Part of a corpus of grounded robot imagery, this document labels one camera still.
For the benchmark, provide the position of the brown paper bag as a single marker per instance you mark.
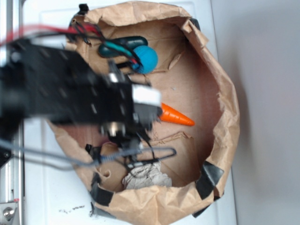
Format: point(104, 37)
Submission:
point(192, 81)

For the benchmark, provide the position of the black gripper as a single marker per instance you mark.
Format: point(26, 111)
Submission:
point(131, 109)

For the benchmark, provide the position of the crumpled white paper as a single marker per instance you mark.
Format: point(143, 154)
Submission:
point(146, 176)

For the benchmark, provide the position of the blue rubber ball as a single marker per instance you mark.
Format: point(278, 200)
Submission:
point(148, 59)

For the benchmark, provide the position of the black tape strip left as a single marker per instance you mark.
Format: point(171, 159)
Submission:
point(101, 196)

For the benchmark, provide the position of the black tape strip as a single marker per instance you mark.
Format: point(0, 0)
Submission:
point(210, 177)
point(101, 196)

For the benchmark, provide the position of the black tape strip right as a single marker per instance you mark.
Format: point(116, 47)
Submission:
point(210, 177)

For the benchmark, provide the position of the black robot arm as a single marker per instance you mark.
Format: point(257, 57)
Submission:
point(60, 86)

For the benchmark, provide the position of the orange toy carrot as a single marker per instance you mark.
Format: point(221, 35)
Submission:
point(171, 115)

